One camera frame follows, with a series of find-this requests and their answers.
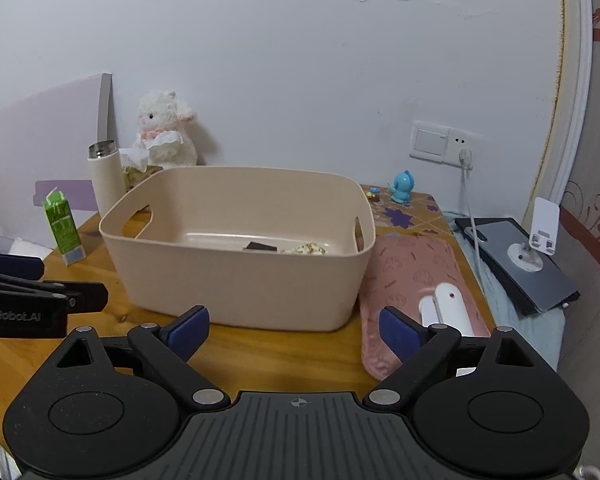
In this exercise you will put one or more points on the green juice carton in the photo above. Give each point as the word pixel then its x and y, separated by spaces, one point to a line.
pixel 62 230

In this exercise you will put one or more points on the pale pink board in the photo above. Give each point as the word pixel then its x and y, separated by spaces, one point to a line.
pixel 30 145

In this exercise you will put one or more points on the floral fabric scrunchie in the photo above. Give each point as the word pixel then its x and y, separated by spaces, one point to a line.
pixel 305 249

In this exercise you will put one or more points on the white phone stand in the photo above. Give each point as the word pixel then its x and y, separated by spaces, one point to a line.
pixel 542 220

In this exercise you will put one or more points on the blue toy figure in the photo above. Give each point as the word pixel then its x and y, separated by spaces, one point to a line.
pixel 403 187

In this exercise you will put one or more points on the small mushroom figurine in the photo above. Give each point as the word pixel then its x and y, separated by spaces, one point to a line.
pixel 374 195

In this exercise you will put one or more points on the white wall switch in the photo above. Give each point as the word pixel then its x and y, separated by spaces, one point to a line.
pixel 428 141

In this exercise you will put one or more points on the white wall socket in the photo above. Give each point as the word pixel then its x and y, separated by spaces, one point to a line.
pixel 472 142

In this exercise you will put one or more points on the white plush sheep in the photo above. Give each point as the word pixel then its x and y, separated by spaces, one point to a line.
pixel 162 115

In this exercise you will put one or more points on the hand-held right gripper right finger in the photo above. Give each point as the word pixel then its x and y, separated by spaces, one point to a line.
pixel 400 332

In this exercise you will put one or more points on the white tissue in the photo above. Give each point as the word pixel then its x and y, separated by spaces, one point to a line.
pixel 152 145

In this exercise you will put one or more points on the dark tablet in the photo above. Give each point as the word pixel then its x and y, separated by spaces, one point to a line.
pixel 555 285

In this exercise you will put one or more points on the beige plastic storage bin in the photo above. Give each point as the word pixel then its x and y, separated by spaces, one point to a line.
pixel 230 285

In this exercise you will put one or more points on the small patterned side table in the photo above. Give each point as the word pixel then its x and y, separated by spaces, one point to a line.
pixel 415 215

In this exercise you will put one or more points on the white wall moulding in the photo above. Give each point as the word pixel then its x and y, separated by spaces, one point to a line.
pixel 572 85

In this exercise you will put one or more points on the white thermos bottle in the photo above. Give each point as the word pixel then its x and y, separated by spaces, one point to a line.
pixel 105 180

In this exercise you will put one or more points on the white plug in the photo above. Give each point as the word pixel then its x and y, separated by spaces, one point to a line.
pixel 466 158

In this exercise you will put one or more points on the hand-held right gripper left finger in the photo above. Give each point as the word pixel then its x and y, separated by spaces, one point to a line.
pixel 190 330

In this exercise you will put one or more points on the tissue box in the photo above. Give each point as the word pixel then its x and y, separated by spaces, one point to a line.
pixel 137 177

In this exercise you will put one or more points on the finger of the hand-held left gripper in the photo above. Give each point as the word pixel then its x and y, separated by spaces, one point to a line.
pixel 87 296
pixel 15 265

